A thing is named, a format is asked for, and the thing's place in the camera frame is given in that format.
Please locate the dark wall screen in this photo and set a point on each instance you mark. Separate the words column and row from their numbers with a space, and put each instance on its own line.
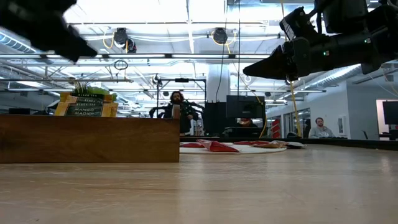
column 391, row 112

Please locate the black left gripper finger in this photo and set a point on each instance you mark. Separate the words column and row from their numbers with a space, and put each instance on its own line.
column 76, row 48

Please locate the black tower cabinet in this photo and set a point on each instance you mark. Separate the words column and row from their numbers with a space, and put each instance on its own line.
column 214, row 119

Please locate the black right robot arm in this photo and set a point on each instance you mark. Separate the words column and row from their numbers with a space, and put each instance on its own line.
column 382, row 28

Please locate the tan vanilla tea packet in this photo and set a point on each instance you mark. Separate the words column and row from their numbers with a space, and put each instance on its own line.
column 273, row 144

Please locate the silver ventilation duct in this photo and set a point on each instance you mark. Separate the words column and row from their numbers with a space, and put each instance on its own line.
column 342, row 74

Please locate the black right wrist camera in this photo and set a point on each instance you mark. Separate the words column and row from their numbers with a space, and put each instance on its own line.
column 298, row 23

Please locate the black computer monitor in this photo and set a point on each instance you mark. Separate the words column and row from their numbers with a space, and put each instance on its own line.
column 245, row 107

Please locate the white round plate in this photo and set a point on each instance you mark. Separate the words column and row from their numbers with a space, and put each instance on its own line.
column 264, row 150

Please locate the brown wooden tea box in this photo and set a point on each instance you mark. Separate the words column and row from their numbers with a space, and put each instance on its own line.
column 87, row 140

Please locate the black metal rig frame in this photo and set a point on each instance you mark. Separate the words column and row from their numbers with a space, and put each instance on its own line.
column 182, row 80

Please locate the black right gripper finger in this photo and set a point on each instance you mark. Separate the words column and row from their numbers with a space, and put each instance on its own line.
column 270, row 65

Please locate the person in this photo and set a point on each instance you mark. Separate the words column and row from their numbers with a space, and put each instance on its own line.
column 320, row 132
column 186, row 115
column 244, row 122

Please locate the succulent in white patterned pot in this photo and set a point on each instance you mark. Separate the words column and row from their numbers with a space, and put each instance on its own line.
column 102, row 91

